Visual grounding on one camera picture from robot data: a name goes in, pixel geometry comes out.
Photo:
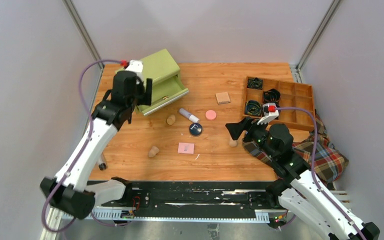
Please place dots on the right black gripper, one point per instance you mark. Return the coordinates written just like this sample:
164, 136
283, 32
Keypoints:
247, 123

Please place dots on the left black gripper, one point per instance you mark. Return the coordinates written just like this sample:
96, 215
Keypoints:
145, 96

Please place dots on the green metal drawer cabinet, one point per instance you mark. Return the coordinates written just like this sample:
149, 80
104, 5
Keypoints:
167, 86

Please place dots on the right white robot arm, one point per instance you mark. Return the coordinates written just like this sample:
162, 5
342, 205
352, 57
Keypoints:
297, 189

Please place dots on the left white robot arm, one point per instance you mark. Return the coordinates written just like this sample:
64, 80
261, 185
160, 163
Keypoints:
86, 159

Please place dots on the beige makeup sponge right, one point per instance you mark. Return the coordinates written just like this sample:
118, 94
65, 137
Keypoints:
233, 143

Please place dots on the beige makeup sponge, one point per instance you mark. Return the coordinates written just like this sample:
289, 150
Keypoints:
171, 119
233, 143
154, 150

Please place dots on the beige makeup sponge centre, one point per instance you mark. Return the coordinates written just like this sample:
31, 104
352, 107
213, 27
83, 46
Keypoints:
171, 119

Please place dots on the beige makeup sponge front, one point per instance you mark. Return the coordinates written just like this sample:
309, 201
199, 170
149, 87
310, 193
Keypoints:
154, 150

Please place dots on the pink round compact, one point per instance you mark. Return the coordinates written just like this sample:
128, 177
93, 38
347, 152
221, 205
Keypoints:
210, 115

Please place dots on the dark blue round compact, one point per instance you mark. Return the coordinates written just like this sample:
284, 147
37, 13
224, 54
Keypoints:
195, 129

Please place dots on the white cosmetic tube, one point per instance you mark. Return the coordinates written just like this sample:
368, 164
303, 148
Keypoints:
188, 115

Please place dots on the pink square card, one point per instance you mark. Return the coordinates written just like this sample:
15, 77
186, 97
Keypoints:
186, 148

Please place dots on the wooden compartment organizer tray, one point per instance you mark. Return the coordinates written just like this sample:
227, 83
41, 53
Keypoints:
258, 91

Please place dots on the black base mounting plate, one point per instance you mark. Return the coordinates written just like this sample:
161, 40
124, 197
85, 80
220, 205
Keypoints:
227, 201

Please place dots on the small clear bottle black cap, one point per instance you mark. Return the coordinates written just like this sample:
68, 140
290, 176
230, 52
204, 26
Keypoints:
102, 163

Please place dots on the plaid flannel shirt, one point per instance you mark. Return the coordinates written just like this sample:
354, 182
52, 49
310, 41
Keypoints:
329, 163

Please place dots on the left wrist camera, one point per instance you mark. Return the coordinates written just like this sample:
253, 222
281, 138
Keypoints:
137, 67

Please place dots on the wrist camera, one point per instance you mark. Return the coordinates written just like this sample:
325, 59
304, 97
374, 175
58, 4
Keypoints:
137, 67
270, 113

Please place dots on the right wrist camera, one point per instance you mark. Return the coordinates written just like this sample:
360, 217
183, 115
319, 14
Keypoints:
270, 113

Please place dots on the aluminium frame rail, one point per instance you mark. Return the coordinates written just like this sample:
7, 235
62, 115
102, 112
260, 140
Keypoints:
208, 201

